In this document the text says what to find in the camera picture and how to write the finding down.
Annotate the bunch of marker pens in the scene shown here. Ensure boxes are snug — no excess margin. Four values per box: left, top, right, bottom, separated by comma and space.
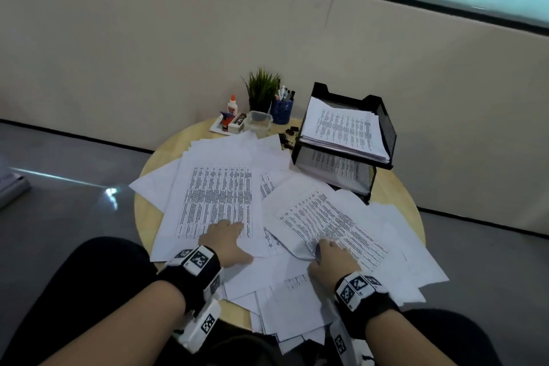
274, 83, 297, 101

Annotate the heap of black binder clips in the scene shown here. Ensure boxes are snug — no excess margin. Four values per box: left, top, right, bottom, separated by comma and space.
279, 125, 303, 151

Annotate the black right wrist band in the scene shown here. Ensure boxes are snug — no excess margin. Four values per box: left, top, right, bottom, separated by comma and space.
333, 271, 402, 340

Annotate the clear plastic box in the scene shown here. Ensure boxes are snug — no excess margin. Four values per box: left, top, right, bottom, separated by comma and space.
244, 110, 274, 137

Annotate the person's right forearm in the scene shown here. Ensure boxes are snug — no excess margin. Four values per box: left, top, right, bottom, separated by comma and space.
365, 309, 458, 366

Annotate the white box black label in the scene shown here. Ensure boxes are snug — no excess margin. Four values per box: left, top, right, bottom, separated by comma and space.
228, 112, 248, 134

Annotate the white tray with stapler items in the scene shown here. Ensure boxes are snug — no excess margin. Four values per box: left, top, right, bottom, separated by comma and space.
209, 114, 245, 137

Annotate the black wrist band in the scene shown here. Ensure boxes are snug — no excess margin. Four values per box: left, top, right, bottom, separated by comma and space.
156, 244, 223, 315
333, 271, 402, 340

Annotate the pile of printed papers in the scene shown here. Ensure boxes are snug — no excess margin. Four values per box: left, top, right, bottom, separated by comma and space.
128, 132, 450, 353

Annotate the person's left forearm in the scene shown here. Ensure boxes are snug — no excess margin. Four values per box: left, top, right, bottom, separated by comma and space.
41, 280, 186, 366

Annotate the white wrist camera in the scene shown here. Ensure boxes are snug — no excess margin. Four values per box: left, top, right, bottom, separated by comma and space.
178, 299, 223, 355
328, 320, 359, 366

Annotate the green potted plant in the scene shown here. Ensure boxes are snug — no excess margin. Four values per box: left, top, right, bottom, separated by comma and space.
242, 67, 282, 113

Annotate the blue mesh pen holder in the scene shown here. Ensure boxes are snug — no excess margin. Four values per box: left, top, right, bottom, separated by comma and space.
270, 97, 295, 125

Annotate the black mesh paper tray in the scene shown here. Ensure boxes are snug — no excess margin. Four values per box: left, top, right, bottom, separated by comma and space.
291, 81, 397, 204

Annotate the person's right hand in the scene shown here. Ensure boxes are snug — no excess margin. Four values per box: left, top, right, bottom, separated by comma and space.
308, 239, 362, 293

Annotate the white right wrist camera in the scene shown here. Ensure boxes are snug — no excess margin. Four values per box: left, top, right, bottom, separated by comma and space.
328, 320, 359, 366

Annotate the person's left hand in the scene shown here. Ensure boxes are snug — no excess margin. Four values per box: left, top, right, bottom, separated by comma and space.
198, 220, 254, 269

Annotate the round wooden table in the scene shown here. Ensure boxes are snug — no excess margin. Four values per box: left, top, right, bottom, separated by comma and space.
133, 117, 426, 332

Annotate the black left wrist band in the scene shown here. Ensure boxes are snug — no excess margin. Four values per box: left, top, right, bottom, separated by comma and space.
156, 244, 223, 315

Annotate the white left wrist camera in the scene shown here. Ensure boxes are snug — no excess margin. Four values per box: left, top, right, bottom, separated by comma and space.
178, 299, 223, 355

